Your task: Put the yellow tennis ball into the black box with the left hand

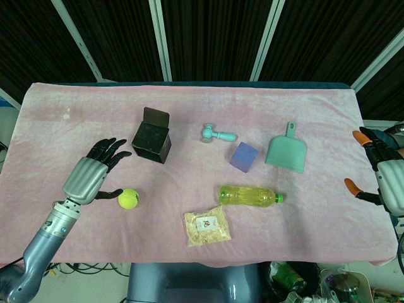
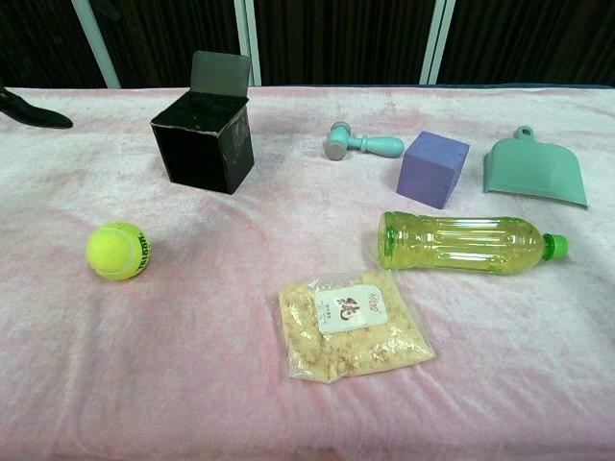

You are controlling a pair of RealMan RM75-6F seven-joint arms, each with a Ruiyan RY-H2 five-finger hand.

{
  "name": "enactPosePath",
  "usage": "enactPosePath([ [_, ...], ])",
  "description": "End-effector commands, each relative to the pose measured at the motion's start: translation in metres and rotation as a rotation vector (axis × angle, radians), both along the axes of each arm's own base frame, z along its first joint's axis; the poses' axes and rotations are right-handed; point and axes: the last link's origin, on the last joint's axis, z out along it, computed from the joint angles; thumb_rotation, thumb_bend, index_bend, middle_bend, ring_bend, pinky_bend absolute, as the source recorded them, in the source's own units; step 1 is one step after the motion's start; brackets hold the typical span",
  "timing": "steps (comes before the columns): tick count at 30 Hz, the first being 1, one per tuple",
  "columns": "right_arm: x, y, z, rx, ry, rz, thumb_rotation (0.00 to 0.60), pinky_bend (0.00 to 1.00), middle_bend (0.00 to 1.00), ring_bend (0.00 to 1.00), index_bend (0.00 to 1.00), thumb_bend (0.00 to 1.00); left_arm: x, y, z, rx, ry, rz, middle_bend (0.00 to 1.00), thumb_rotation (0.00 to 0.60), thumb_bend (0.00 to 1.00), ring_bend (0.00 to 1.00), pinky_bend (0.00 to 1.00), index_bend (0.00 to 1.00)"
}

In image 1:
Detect teal plastic dustpan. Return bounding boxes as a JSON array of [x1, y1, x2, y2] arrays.
[[264, 121, 308, 174]]

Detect purple foam cube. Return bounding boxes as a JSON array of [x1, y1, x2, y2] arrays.
[[229, 141, 259, 175]]

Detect clear bag of snacks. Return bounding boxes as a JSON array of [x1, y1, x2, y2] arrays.
[[184, 205, 232, 248]]

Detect right silver robot hand orange fingertips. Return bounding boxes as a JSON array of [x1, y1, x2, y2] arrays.
[[343, 126, 404, 217]]

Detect yellow plastic bottle green cap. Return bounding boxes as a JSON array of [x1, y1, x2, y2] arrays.
[[219, 185, 287, 209]]

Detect teal toy hammer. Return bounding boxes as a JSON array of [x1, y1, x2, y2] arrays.
[[201, 123, 238, 145]]

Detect yellow tennis ball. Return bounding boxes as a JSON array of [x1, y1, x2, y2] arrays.
[[117, 188, 140, 210]]

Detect black open box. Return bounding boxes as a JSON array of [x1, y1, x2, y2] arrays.
[[131, 107, 172, 164]]

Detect pink towel cloth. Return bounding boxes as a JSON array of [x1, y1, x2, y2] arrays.
[[0, 82, 399, 268]]

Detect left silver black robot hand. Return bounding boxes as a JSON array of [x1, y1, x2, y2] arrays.
[[62, 137, 133, 206]]

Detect grey robot torso base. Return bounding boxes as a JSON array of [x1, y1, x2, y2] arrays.
[[126, 262, 263, 303]]

